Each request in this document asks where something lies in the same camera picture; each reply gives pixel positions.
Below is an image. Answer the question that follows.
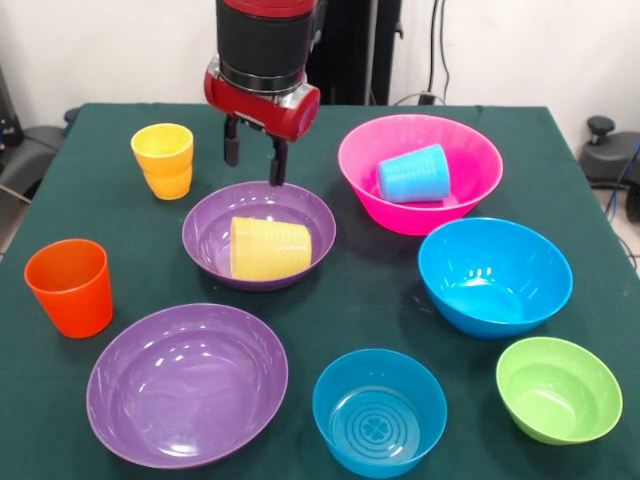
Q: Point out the purple bowl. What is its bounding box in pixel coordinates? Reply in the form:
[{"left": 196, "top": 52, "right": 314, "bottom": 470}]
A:
[
  {"left": 181, "top": 180, "right": 337, "bottom": 293},
  {"left": 85, "top": 303, "right": 290, "bottom": 470}
]

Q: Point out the orange cup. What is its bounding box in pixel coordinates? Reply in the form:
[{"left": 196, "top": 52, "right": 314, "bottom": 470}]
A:
[{"left": 23, "top": 238, "right": 115, "bottom": 340}]

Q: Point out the dark green table cloth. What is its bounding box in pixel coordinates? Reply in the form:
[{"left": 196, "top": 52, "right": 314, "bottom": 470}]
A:
[{"left": 0, "top": 102, "right": 640, "bottom": 480}]

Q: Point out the black pedestal leg with caster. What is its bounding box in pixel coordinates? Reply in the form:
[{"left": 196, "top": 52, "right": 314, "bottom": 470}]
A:
[
  {"left": 578, "top": 115, "right": 640, "bottom": 224},
  {"left": 0, "top": 107, "right": 79, "bottom": 204}
]

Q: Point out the small blue patterned bowl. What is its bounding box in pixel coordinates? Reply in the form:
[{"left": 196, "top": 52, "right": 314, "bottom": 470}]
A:
[{"left": 312, "top": 348, "right": 449, "bottom": 479}]

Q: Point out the blue cable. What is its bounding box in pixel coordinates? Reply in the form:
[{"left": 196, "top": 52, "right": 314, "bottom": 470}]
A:
[{"left": 604, "top": 142, "right": 640, "bottom": 219}]

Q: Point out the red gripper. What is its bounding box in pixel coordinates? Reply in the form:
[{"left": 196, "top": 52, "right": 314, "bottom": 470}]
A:
[{"left": 202, "top": 57, "right": 322, "bottom": 188}]

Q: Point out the pink bowl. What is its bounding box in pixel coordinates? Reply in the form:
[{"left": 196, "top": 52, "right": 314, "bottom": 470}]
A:
[{"left": 337, "top": 113, "right": 504, "bottom": 237}]

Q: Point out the blue cup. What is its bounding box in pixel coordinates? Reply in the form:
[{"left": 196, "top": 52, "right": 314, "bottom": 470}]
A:
[{"left": 376, "top": 143, "right": 452, "bottom": 205}]

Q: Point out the amber yellow cup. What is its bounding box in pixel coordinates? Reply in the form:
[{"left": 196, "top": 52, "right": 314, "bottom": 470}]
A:
[{"left": 141, "top": 163, "right": 194, "bottom": 202}]

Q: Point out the large blue bowl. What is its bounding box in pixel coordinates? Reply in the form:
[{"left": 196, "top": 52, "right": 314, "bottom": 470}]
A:
[{"left": 417, "top": 217, "right": 574, "bottom": 341}]

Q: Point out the black wall cable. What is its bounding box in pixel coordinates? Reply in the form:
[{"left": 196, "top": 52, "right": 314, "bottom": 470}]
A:
[
  {"left": 427, "top": 0, "right": 441, "bottom": 97},
  {"left": 438, "top": 0, "right": 452, "bottom": 104}
]

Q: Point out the green bowl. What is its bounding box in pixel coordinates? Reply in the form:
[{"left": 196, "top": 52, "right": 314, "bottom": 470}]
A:
[{"left": 495, "top": 336, "right": 624, "bottom": 445}]

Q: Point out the pale yellow translucent cup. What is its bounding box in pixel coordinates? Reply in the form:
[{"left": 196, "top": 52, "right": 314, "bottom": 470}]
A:
[{"left": 229, "top": 216, "right": 313, "bottom": 281}]

